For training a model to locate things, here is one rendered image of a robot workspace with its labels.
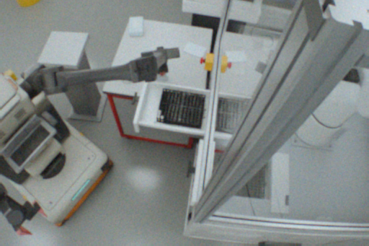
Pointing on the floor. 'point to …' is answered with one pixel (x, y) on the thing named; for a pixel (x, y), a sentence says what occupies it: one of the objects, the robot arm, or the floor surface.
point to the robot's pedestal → (55, 57)
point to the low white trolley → (170, 31)
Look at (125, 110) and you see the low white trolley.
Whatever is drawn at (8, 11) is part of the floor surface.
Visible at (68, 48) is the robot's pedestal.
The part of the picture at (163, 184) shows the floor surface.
